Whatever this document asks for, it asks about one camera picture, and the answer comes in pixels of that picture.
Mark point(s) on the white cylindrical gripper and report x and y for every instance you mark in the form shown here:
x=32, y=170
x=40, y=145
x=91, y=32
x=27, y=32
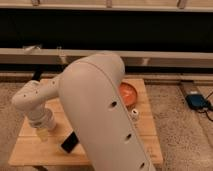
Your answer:
x=42, y=118

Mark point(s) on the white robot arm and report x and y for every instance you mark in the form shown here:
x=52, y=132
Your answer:
x=88, y=90

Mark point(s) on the wooden table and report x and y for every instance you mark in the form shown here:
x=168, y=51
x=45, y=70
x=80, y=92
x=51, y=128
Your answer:
x=29, y=150

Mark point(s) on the black smartphone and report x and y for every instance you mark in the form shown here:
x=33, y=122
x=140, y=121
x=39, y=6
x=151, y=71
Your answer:
x=70, y=143

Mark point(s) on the white small bottle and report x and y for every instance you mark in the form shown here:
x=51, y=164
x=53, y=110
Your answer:
x=134, y=114

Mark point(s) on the orange bowl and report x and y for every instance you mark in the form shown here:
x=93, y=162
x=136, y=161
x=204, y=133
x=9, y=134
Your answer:
x=128, y=94

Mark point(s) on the blue box on floor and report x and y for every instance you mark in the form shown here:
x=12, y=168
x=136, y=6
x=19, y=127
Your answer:
x=197, y=101

